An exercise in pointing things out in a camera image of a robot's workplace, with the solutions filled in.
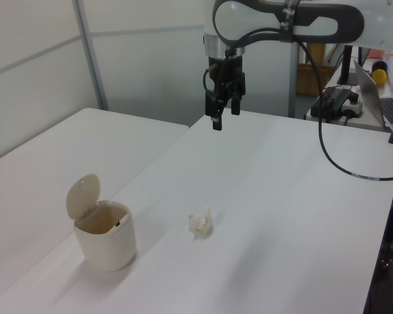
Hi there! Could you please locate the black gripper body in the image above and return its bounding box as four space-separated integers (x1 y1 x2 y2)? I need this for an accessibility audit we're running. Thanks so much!
208 56 245 90

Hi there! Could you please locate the white paper trash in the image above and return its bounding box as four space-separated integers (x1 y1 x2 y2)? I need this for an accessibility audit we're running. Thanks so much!
187 203 215 237

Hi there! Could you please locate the small cream lidded bin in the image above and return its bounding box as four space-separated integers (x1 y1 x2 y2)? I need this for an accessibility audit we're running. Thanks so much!
65 173 138 273

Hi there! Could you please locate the black electronics box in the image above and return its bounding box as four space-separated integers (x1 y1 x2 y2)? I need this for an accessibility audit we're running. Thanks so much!
314 86 354 118

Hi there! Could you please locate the black monitor stand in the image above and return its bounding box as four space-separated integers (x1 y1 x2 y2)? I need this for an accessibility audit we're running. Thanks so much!
337 44 360 86

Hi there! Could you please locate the grey emergency stop button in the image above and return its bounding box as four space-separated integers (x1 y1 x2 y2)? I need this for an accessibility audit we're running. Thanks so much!
343 93 365 118

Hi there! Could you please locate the silver laptop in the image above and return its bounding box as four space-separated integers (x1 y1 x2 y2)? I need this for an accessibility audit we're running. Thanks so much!
352 60 393 129

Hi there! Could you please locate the yellow round object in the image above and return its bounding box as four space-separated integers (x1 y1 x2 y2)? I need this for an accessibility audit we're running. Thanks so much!
371 68 389 87

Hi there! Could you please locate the grey metal partition post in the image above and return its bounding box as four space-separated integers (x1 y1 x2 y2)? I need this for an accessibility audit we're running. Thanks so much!
73 0 109 111
287 41 298 118

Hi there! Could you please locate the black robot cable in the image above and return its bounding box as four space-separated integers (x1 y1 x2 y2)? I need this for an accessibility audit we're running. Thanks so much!
221 27 393 182

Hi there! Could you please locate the black metal frame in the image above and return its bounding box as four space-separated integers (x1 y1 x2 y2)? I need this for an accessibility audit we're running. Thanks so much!
363 156 393 314

